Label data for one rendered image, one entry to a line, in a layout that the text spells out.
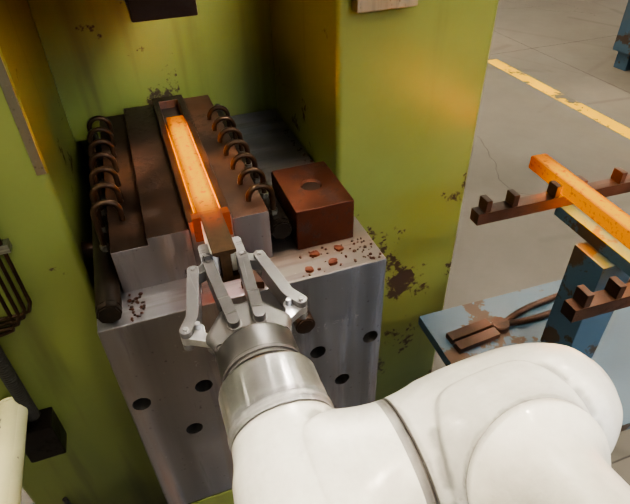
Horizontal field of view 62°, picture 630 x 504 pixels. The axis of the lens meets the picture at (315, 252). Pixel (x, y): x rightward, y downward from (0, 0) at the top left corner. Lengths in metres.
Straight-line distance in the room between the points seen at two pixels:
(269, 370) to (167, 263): 0.30
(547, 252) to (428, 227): 1.38
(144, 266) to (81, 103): 0.49
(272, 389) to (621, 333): 0.76
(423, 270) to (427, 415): 0.72
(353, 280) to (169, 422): 0.34
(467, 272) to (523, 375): 1.77
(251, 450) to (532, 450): 0.19
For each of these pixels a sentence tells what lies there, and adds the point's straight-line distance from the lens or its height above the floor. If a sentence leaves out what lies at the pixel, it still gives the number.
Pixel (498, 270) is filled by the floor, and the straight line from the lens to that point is 2.20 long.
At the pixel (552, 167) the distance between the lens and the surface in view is 0.92.
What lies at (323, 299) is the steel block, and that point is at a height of 0.87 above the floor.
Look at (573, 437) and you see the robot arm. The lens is 0.37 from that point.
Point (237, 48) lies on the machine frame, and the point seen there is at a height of 1.05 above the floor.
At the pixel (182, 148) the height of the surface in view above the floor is 1.01.
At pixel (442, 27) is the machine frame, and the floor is 1.15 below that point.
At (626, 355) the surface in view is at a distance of 1.03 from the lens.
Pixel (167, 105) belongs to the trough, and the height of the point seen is 0.99.
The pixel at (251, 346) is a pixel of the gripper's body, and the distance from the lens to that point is 0.46.
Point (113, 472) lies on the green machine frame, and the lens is 1.27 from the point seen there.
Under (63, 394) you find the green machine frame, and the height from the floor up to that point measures 0.61.
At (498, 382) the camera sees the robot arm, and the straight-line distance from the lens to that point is 0.39.
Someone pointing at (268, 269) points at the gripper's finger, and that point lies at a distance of 0.56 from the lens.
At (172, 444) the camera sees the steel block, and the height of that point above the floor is 0.65.
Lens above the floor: 1.37
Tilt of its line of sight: 39 degrees down
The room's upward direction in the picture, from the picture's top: 2 degrees counter-clockwise
